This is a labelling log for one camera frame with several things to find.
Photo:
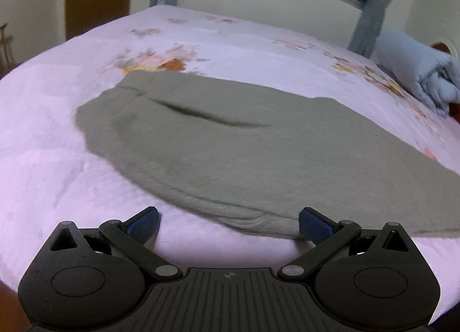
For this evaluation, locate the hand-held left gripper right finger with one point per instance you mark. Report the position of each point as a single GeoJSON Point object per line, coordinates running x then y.
{"type": "Point", "coordinates": [316, 226]}

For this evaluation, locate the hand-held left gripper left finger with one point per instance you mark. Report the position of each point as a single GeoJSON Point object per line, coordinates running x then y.
{"type": "Point", "coordinates": [143, 226]}

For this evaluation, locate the grey-green pants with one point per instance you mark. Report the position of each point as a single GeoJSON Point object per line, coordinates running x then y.
{"type": "Point", "coordinates": [222, 152]}

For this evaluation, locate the bed with pink floral sheet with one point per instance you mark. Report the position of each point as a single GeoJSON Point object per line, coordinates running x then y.
{"type": "Point", "coordinates": [39, 138]}

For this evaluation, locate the red-brown wooden headboard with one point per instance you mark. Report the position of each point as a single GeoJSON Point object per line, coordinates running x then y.
{"type": "Point", "coordinates": [453, 107]}

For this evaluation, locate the rolled light blue quilt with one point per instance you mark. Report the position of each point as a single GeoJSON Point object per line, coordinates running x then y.
{"type": "Point", "coordinates": [413, 62]}

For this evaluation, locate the brown bedside furniture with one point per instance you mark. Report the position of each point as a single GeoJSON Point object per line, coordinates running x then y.
{"type": "Point", "coordinates": [5, 48]}

